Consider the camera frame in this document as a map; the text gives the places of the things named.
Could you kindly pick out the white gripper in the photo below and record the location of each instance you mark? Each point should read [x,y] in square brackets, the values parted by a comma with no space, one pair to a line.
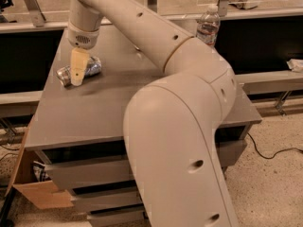
[82,38]

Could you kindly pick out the silver blue redbull can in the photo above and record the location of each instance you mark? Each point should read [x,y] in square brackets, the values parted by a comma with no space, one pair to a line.
[93,68]

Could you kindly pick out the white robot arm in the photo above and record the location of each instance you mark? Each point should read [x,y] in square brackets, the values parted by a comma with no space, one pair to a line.
[169,125]

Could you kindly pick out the grey drawer cabinet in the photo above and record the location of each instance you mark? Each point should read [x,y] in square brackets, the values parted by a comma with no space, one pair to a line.
[94,111]

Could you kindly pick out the top grey drawer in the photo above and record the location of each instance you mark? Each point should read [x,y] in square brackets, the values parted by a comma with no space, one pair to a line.
[88,171]

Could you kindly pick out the grey drawer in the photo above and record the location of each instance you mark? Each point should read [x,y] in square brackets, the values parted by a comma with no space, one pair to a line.
[106,199]
[88,171]
[117,217]

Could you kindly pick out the brown cardboard box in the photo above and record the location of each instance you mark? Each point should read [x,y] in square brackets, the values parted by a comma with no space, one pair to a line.
[44,195]

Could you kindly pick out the clear plastic water bottle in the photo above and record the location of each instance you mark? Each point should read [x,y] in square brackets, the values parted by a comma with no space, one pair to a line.
[208,26]

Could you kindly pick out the middle grey drawer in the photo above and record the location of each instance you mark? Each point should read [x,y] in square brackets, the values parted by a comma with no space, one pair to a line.
[106,199]

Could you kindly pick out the bottom grey drawer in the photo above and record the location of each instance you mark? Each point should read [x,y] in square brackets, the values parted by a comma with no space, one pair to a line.
[117,217]

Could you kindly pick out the grey metal railing post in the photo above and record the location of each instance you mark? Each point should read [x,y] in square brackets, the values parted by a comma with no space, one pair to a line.
[35,13]

